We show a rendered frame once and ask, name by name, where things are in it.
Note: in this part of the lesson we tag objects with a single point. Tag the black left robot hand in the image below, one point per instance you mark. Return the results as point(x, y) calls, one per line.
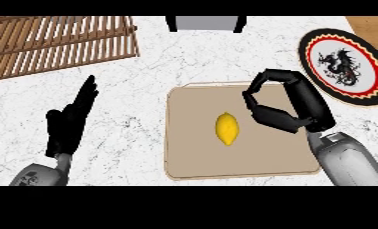
point(68, 123)

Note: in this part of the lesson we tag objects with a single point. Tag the brown wooden board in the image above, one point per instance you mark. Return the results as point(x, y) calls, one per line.
point(366, 28)

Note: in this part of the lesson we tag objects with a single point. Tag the yellow lemon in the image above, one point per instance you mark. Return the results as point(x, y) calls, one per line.
point(226, 128)

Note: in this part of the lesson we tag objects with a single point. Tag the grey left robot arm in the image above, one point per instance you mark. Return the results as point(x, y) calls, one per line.
point(41, 174)

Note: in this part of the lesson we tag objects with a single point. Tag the brown wooden slatted rack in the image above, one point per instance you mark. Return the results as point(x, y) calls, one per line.
point(59, 43)

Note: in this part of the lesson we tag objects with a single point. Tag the beige tray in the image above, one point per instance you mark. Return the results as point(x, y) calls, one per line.
point(236, 149)

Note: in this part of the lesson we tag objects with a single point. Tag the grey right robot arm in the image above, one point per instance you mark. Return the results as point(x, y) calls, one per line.
point(344, 159)

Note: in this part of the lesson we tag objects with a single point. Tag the dragon print plate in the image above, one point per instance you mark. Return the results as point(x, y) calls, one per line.
point(339, 63)

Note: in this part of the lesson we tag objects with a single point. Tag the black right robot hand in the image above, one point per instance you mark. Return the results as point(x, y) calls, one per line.
point(304, 103)

